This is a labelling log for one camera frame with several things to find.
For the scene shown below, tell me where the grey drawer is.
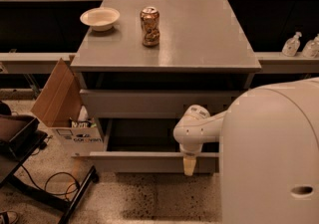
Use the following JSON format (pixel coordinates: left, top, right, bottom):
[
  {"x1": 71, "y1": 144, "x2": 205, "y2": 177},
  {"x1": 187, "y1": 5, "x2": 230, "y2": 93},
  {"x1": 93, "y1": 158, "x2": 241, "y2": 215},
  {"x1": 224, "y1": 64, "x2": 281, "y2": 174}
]
[
  {"x1": 80, "y1": 90, "x2": 242, "y2": 118},
  {"x1": 71, "y1": 117, "x2": 221, "y2": 174}
]

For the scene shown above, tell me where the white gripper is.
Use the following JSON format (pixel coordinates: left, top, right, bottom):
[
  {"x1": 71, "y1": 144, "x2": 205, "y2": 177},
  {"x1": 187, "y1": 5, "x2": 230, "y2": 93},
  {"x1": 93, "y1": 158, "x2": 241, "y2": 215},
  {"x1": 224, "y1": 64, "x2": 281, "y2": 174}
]
[{"x1": 179, "y1": 143, "x2": 202, "y2": 176}]

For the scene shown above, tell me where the crushed gold soda can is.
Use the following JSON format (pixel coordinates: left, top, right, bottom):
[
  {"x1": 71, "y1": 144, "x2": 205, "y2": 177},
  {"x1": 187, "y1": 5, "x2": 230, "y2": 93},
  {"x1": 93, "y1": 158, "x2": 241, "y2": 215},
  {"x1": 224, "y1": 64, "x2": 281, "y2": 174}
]
[{"x1": 140, "y1": 6, "x2": 160, "y2": 47}]

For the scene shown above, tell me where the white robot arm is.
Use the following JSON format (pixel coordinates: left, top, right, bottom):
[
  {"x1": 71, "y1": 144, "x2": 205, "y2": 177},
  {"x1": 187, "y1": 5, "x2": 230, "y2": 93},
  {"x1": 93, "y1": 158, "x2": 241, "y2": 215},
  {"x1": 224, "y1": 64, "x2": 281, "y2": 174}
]
[{"x1": 173, "y1": 78, "x2": 319, "y2": 224}]

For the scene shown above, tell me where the grey drawer cabinet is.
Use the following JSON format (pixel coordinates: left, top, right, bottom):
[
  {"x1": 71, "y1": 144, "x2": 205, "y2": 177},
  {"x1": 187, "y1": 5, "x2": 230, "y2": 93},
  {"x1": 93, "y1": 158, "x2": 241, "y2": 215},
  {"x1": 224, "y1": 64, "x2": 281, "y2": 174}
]
[{"x1": 70, "y1": 0, "x2": 262, "y2": 174}]

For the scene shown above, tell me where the black cable loop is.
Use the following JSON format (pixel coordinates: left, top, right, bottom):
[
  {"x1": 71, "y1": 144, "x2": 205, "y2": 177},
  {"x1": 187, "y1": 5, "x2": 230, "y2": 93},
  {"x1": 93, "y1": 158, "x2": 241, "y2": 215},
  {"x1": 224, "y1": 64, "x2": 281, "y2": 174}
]
[{"x1": 20, "y1": 164, "x2": 82, "y2": 202}]

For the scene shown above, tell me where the grey top drawer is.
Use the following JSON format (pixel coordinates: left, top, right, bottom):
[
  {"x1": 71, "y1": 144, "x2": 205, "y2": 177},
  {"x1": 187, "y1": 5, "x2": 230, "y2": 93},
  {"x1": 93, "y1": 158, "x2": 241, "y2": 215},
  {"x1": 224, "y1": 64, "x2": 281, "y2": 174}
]
[{"x1": 80, "y1": 90, "x2": 242, "y2": 118}]

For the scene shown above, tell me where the open cardboard box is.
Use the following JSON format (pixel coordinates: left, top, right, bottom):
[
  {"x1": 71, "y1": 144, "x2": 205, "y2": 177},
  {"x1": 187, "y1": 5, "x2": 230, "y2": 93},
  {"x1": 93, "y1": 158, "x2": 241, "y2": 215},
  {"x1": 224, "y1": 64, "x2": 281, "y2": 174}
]
[{"x1": 31, "y1": 59, "x2": 104, "y2": 156}]

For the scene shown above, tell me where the white bowl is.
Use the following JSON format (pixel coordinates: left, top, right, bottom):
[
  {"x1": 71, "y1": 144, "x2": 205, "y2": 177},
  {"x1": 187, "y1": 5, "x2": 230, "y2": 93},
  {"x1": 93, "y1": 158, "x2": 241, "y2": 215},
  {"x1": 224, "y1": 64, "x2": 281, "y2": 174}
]
[{"x1": 80, "y1": 7, "x2": 120, "y2": 32}]

